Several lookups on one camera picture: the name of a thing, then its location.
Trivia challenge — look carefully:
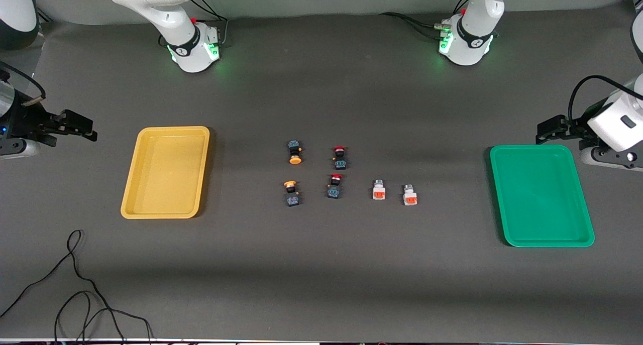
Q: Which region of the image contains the green plastic tray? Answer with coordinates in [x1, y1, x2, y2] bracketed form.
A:
[489, 144, 595, 248]

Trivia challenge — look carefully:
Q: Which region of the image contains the yellow plastic tray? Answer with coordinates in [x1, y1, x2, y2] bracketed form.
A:
[120, 126, 210, 219]

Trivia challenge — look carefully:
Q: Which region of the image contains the dark grey table mat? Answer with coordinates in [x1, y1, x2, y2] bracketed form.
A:
[0, 6, 643, 341]

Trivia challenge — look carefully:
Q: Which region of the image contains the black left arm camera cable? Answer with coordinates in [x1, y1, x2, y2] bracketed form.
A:
[569, 75, 643, 130]

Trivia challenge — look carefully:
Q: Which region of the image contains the loose thin black cable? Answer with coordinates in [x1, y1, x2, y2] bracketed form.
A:
[0, 229, 154, 343]

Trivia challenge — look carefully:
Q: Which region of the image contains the black right arm base cable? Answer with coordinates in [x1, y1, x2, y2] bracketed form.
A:
[190, 0, 230, 48]

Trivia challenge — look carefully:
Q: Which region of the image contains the black arm base cable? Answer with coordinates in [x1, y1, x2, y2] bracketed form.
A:
[190, 0, 230, 48]
[379, 0, 470, 42]

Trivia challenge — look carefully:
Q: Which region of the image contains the black left arm base cable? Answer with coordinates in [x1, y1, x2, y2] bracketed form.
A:
[379, 0, 470, 42]

